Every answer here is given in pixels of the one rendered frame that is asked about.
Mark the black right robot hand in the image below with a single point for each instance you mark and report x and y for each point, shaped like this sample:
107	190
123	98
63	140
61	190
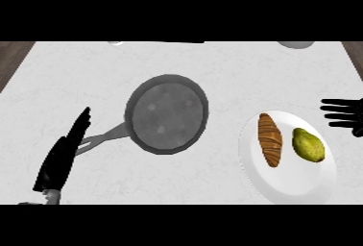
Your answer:
348	116

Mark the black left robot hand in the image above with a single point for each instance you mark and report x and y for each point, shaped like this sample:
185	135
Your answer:
61	157

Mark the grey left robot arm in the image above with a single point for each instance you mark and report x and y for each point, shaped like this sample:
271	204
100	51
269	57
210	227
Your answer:
50	197

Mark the white plate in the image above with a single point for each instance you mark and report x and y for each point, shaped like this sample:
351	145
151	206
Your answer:
289	160

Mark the grey frying pan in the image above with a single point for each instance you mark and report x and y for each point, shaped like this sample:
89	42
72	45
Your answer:
166	114

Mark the brown croissant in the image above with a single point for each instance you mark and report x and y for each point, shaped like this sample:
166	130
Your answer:
271	139

